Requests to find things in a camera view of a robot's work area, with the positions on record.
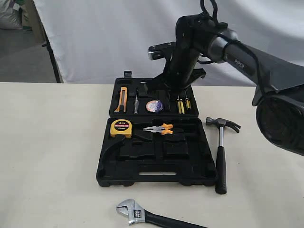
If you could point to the white sack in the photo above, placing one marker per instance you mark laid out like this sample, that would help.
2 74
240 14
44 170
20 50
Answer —
10 18

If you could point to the yellow tape measure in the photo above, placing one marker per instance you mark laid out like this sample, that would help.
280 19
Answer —
121 127

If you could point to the clear test screwdriver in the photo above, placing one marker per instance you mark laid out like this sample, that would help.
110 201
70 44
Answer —
136 102

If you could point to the black plastic tool case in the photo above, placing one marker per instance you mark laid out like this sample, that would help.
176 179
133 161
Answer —
182 157

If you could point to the orange handled pliers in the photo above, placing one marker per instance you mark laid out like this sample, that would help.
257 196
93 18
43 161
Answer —
163 129

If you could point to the purple electrical tape roll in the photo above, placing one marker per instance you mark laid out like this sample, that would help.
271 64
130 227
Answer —
154 106

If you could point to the black backdrop stand pole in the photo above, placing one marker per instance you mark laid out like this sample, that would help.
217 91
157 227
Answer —
46 44

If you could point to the small yellow black screwdriver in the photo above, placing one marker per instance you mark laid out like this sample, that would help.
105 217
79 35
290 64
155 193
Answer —
187 102

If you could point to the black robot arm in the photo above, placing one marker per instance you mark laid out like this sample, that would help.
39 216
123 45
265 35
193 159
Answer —
279 95

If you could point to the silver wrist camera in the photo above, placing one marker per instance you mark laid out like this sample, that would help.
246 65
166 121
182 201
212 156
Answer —
160 51

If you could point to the yellow utility knife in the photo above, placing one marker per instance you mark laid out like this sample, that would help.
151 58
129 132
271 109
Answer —
122 100

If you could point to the large yellow black screwdriver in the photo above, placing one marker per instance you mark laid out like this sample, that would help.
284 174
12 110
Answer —
180 106

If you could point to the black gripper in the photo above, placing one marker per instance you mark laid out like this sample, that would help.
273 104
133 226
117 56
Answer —
178 74

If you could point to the white backdrop cloth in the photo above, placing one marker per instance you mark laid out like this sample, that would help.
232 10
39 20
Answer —
95 41

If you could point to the steel claw hammer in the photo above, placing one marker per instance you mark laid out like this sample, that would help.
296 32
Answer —
221 124

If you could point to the cardboard box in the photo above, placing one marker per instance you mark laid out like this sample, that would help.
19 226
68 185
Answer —
31 20

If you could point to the adjustable wrench black handle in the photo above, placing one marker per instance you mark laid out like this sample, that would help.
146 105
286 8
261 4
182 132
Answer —
137 214

